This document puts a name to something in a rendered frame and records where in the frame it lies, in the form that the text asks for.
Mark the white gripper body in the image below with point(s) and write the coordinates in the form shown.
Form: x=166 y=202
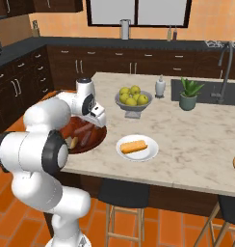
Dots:
x=99 y=120

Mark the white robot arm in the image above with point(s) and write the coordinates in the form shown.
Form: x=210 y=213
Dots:
x=32 y=154

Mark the brown sausage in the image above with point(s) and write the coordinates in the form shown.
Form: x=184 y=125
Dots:
x=83 y=129
x=87 y=137

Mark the brown round bowl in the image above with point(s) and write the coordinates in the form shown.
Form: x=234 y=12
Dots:
x=95 y=139

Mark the yellow bun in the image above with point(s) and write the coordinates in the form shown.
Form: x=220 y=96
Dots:
x=73 y=142

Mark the grey fruit bowl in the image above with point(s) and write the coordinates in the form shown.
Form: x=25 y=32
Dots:
x=134 y=109

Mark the orange bun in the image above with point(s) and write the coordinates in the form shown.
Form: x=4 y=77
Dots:
x=133 y=146

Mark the white round plate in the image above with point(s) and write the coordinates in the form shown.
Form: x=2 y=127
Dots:
x=145 y=153

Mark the green apple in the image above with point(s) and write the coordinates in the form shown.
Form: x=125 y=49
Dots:
x=135 y=89
x=124 y=91
x=143 y=99
x=124 y=98
x=131 y=102

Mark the dark brown base cupboards run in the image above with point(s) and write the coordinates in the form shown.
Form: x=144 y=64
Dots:
x=122 y=62

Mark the white soap dispenser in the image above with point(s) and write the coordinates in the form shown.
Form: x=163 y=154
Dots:
x=160 y=87

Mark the black stool with wooden legs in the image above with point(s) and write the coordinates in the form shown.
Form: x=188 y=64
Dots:
x=230 y=210
x=124 y=193

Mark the dark brown drawer cupboards run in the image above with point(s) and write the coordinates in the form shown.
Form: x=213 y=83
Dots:
x=13 y=87

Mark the green plant in grey pot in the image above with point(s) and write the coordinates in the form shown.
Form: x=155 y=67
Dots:
x=188 y=96

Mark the white paper towel roll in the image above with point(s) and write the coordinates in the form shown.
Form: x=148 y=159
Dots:
x=125 y=29

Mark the dark brown kitchen island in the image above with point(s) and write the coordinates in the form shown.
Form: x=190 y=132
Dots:
x=174 y=199

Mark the wooden knife block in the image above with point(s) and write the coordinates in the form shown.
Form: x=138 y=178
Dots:
x=35 y=29

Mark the pale bottle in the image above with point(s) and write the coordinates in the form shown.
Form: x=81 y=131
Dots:
x=169 y=34

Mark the dark sink basin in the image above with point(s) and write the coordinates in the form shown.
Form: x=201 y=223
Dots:
x=206 y=91

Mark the black framed window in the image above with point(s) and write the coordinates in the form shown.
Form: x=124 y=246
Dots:
x=138 y=13

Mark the dark red bottle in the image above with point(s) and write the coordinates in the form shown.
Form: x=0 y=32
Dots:
x=175 y=33

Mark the dark grey tap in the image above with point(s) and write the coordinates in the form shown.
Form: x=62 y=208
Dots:
x=226 y=74

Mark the dark brown wall cupboards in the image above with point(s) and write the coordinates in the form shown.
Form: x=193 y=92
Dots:
x=39 y=5

